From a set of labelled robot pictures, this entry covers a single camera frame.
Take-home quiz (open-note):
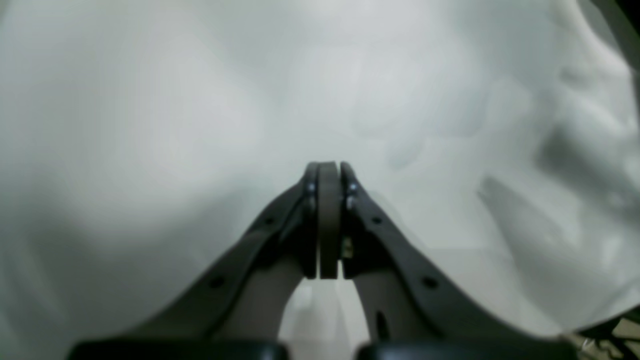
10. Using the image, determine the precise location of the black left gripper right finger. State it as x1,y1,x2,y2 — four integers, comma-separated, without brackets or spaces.
330,162,563,346

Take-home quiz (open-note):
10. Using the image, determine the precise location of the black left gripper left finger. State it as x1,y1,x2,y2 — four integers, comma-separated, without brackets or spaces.
118,162,330,344

